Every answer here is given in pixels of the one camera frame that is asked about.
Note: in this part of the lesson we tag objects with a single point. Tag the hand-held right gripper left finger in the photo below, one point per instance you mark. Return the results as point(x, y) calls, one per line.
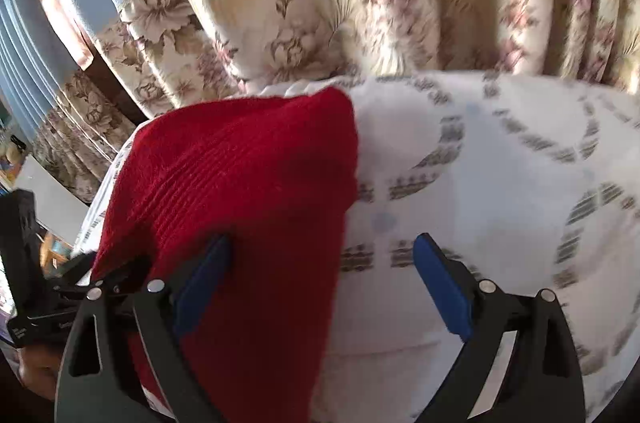
point(197, 288)

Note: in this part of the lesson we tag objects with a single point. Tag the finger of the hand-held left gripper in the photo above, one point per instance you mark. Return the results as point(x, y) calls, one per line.
point(95, 279)

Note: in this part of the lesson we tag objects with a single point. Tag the pink curtain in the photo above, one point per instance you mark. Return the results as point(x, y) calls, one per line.
point(60, 13)

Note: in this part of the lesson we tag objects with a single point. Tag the person's left hand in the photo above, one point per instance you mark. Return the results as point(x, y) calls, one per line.
point(40, 373)

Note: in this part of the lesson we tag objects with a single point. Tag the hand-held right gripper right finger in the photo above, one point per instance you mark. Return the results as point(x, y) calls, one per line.
point(447, 288)

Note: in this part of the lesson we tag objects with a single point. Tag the dotted patterned bed sheet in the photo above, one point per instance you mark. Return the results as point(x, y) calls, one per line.
point(490, 183)

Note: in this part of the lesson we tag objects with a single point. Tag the red knitted sweater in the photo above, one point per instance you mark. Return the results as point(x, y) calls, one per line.
point(235, 183)

